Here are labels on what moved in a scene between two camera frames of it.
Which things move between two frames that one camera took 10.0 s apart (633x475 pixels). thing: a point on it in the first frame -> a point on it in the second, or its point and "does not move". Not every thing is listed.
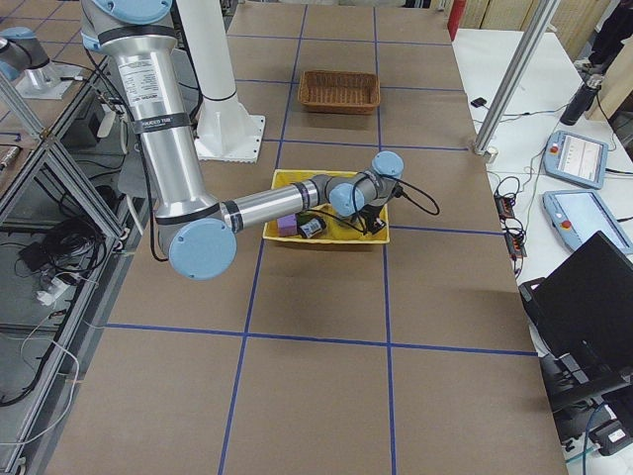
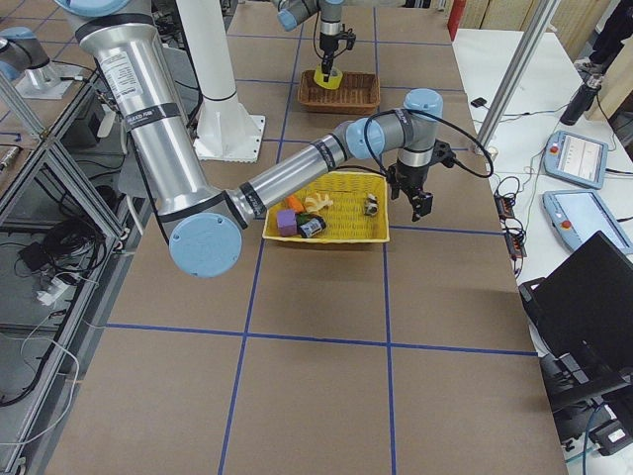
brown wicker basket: [339, 91] does not move
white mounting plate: [226, 130] does not move
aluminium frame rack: [64, 226] does not move
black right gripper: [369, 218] -> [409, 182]
